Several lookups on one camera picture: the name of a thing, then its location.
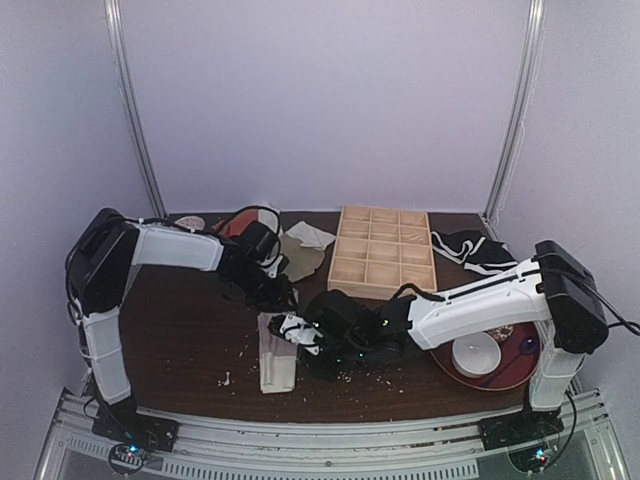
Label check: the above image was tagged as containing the left aluminium frame post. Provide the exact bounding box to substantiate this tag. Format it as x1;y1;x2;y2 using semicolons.
103;0;168;218

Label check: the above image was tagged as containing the right aluminium frame post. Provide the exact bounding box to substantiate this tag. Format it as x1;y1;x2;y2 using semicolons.
483;0;546;228

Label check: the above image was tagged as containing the small patterned bowl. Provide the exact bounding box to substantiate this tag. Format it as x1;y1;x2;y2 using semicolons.
174;215;206;230

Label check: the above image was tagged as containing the white bowl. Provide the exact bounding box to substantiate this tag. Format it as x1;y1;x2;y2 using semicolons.
451;332;502;378

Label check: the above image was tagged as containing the wooden compartment tray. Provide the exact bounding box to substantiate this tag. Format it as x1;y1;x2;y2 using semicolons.
327;205;438;300

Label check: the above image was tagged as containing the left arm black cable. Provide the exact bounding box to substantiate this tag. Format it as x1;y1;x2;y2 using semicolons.
64;203;284;321

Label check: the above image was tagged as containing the orange underwear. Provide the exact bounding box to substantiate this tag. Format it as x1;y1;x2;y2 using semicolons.
212;207;259;238

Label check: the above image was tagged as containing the red floral dish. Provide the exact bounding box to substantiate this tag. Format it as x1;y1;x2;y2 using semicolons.
486;325;515;343

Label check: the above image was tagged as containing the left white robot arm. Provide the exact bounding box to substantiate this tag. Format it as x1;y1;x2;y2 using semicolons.
64;208;297;437

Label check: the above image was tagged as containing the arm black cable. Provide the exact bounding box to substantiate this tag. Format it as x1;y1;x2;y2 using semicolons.
64;203;284;321
589;284;640;336

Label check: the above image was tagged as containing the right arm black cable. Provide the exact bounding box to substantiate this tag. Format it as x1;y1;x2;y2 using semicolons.
589;284;640;336

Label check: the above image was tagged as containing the olive green underwear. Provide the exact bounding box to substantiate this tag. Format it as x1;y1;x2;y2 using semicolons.
280;221;336;283

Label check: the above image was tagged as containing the black and white garment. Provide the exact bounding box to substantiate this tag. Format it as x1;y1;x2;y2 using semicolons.
431;230;518;276

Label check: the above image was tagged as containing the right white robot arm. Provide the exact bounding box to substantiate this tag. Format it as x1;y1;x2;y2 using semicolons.
268;241;609;449

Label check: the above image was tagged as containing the purple spoon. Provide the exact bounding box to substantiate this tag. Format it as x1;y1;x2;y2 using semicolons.
481;336;540;388

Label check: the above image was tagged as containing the mauve and cream underwear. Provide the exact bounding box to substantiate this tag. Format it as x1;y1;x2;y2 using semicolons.
257;313;297;394

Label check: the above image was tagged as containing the aluminium frame post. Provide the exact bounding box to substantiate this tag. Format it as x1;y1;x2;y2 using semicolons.
103;0;168;218
483;0;546;228

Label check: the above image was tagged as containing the front aluminium rail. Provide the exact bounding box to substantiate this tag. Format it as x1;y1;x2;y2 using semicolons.
36;392;628;479

